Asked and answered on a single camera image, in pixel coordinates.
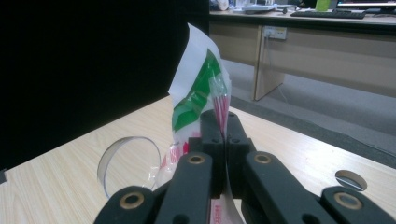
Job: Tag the green cup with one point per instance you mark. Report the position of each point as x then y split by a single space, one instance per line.
322 4

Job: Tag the clear jar with beige rim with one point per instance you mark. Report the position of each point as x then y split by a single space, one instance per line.
102 168

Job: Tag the white paper stack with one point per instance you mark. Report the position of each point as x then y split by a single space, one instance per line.
255 6

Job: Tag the white wall socket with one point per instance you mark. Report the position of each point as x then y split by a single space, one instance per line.
275 32

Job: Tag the beige office desk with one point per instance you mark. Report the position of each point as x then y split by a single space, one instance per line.
327 56

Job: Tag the black keyboard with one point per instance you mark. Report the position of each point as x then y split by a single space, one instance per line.
327 14

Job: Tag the white round object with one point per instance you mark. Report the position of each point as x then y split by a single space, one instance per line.
223 4

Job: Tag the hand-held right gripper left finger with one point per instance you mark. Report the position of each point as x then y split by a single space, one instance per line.
211 130

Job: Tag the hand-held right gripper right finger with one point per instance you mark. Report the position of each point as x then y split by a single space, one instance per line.
236 140

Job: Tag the computer monitor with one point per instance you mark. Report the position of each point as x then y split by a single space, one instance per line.
367 4

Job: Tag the clear red-printed plastic bag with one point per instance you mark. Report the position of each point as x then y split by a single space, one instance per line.
193 77

